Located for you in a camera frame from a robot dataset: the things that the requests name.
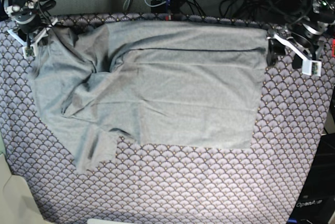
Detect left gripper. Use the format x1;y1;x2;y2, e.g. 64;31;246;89
266;22;329;69

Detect light grey T-shirt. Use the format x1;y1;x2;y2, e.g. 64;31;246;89
29;21;268;173

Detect red clamp at right edge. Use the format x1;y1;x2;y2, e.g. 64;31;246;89
332;39;335;57

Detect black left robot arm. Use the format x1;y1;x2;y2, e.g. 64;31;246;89
265;0;334;72

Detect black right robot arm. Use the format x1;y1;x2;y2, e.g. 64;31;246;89
1;0;57;47

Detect fan-patterned table cloth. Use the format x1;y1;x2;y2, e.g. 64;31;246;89
1;21;334;223

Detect black OpenArm box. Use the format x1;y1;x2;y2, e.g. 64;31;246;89
287;133;334;223

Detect red-tipped table clamp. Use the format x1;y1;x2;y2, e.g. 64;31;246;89
165;0;172;21

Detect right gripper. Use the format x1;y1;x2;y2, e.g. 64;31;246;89
4;0;57;47

